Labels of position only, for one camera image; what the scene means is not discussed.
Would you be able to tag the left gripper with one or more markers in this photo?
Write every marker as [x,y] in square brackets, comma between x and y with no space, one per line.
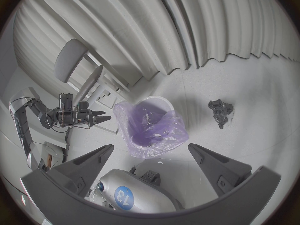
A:
[84,118]

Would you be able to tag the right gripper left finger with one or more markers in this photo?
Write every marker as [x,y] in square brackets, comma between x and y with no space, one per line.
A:
[79,172]

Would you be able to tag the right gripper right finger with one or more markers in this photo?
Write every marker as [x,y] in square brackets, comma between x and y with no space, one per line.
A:
[218,172]

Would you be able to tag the purple plastic bag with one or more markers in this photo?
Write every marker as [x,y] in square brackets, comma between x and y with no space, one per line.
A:
[145,128]

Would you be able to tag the black plastic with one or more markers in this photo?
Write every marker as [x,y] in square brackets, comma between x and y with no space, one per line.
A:
[220,112]

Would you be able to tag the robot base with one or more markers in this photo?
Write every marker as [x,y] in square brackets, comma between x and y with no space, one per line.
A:
[140,193]

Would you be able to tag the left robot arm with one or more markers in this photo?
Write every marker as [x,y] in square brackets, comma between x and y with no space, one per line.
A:
[44,119]

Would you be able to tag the white trash bin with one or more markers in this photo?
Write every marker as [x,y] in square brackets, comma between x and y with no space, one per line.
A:
[161,101]

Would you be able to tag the grey and white chair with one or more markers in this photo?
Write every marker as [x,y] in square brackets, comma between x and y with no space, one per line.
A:
[68,60]

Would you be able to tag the white curtain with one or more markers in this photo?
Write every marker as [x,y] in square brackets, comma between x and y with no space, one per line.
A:
[105,31]
[234,20]

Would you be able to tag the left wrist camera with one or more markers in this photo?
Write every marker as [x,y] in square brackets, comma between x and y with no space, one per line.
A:
[83,105]

